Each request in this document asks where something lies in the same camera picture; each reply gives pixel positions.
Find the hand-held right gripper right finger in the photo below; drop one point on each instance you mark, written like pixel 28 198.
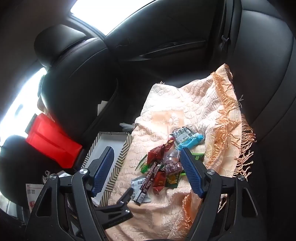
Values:
pixel 190 171

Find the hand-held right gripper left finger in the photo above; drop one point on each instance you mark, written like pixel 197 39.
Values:
pixel 104 171

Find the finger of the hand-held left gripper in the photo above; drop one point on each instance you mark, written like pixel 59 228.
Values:
pixel 118 206

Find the clear bag of red dates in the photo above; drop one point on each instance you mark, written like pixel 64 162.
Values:
pixel 172 162

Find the striped cardboard box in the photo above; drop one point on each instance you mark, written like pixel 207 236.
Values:
pixel 108 140

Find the orange-red chocolate bar wrapper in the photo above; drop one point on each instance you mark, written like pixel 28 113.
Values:
pixel 159 183

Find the pale blue snack packet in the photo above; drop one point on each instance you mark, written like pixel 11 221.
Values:
pixel 182 134

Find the dark red coffee stick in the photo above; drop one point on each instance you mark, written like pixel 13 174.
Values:
pixel 148 183

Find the shiny red foil wrapper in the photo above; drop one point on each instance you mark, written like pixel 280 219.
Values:
pixel 156 154

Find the small green candy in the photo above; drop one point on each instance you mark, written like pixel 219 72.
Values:
pixel 144 166

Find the dark green snack packet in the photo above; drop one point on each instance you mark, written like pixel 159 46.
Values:
pixel 198 156

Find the green lime-print snack packet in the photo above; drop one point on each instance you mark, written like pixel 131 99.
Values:
pixel 172 180

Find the cyan snack packet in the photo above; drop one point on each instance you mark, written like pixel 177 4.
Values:
pixel 192 141

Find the clear plastic bag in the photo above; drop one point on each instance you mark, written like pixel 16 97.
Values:
pixel 127 125

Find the red non-woven bag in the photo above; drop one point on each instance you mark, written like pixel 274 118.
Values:
pixel 50 141

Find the white paper in seat pocket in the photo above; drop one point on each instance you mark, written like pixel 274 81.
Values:
pixel 101 107

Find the peach quilted fringed blanket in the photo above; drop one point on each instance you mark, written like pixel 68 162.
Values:
pixel 157 111

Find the white paper bag red print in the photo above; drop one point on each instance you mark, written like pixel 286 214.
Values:
pixel 33 192

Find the black front car seat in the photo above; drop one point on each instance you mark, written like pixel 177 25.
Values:
pixel 81 81
pixel 13 166

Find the black car seat headrest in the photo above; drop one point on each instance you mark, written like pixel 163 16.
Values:
pixel 57 41

